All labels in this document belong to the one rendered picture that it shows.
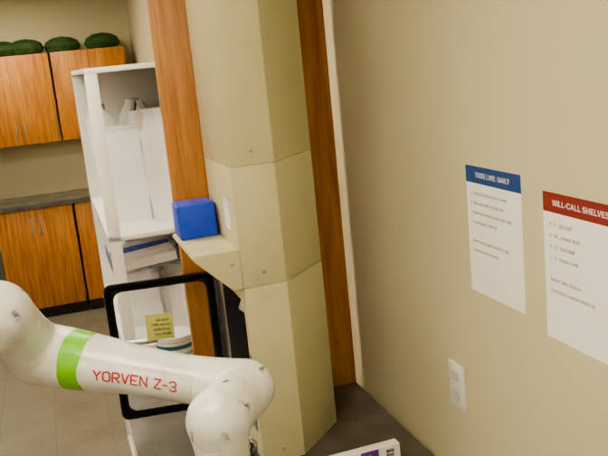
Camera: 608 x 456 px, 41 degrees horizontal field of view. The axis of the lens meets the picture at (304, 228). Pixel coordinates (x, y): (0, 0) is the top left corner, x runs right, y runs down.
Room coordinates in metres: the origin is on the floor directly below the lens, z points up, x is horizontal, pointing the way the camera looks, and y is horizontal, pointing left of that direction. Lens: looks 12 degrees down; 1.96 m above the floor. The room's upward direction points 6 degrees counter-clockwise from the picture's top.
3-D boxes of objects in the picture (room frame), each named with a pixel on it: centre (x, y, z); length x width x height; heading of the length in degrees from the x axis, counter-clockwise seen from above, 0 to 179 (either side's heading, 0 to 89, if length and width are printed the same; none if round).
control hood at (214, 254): (2.06, 0.26, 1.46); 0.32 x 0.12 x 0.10; 17
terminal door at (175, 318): (2.19, 0.42, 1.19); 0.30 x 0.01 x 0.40; 99
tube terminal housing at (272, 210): (2.11, 0.09, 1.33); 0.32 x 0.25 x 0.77; 17
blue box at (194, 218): (2.15, 0.29, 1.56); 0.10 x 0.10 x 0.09; 17
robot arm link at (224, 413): (1.28, 0.17, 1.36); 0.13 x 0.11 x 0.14; 163
